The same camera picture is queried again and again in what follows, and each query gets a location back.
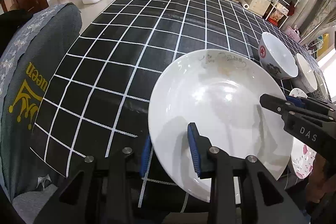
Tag white plate pink flowers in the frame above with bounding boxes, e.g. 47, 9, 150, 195
288, 138, 316, 180

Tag large plain white plate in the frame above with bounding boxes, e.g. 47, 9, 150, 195
148, 50, 293, 202

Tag white plate with bear cartoon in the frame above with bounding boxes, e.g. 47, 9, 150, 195
289, 88, 308, 98

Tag right human hand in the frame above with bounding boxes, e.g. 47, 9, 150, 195
305, 153, 335, 218

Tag green bowl black floral pattern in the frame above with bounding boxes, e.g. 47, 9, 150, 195
311, 72, 330, 103

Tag plain white bowl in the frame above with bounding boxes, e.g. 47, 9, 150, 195
292, 53, 317, 93

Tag small white bowl red emblem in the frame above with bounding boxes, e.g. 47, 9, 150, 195
258, 32, 298, 80

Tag pink gift bag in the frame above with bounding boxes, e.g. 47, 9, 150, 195
284, 26, 300, 43

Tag black white grid tablecloth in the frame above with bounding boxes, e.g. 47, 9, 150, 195
29, 0, 332, 214

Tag white paper roll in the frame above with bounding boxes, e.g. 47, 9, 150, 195
238, 0, 249, 10

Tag dark grey printed sofa cushion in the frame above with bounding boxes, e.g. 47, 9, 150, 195
1, 3, 82, 200

